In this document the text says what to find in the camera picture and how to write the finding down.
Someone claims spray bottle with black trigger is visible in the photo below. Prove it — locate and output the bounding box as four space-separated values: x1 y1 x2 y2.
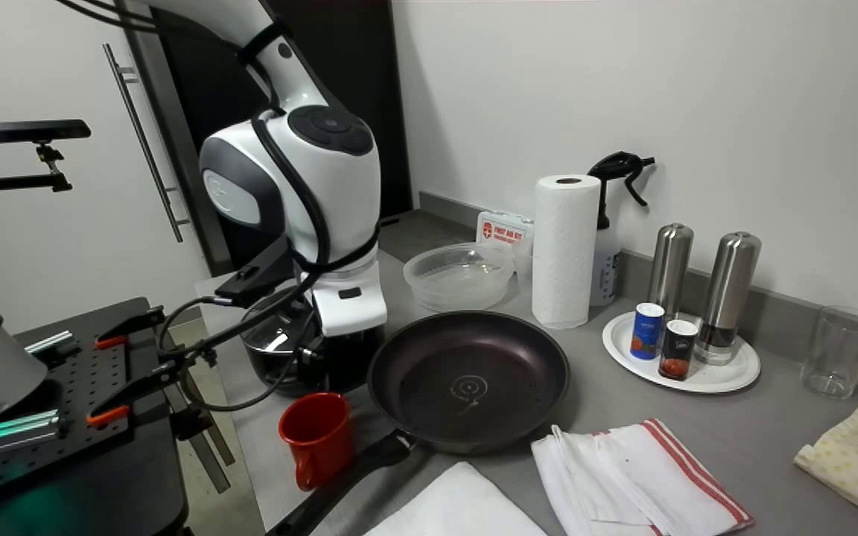
586 150 657 311

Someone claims blue label spice jar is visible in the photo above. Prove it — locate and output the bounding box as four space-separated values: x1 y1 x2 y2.
627 302 669 363

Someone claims clear plastic bowl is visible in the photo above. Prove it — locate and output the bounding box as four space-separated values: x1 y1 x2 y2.
398 242 519 317

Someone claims steel frying pan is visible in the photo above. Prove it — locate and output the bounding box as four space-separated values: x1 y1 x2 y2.
240 312 315 358

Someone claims small white block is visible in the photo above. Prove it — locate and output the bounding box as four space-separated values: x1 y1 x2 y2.
20 329 79 361

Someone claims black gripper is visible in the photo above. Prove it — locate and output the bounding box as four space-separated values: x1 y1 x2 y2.
292 326 385 397

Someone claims black clamp with orange grip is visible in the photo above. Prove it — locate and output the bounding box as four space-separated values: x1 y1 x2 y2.
88 303 240 467
82 343 236 498

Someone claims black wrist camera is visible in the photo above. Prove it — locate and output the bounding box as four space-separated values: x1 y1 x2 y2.
210 235 301 311

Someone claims black cooking pot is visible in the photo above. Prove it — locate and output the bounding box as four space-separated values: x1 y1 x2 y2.
239 306 388 400

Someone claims white round plate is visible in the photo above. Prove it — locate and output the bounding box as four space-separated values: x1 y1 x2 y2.
601 311 764 400

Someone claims steel door handle bar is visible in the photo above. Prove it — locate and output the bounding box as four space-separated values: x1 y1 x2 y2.
102 40 194 245

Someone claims clear drinking glass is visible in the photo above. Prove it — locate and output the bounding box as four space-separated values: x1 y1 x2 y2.
800 306 858 403

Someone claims tall steel grinder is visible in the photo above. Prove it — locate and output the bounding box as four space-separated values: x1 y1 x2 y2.
694 229 764 370
647 223 696 321

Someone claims white cloth with red stripe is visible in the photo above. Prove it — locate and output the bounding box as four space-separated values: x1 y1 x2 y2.
531 418 755 536

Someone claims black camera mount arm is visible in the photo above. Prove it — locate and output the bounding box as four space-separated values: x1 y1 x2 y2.
0 141 76 214

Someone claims aluminium mounting rail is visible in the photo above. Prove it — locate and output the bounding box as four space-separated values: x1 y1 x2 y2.
0 409 64 464

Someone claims red plastic cup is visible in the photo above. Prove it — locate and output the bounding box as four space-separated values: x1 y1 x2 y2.
276 390 361 495

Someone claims white paper napkin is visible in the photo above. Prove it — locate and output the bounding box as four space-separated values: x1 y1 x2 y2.
367 460 548 536

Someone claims black door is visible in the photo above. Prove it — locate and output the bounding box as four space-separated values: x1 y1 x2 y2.
112 0 417 279

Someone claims dark spice jar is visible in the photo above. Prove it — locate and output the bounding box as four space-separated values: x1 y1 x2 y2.
657 320 702 384

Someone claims white paper towel roll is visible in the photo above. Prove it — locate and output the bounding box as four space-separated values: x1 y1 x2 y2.
531 174 604 334

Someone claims black perforated table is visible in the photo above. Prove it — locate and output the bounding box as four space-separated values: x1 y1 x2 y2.
0 294 194 536

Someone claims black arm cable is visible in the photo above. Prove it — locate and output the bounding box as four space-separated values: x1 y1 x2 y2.
154 101 380 415

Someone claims white first aid box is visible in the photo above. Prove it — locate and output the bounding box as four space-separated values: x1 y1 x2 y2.
472 205 540 276

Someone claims black frying pan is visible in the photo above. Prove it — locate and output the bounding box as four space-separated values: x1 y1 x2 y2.
265 311 571 536

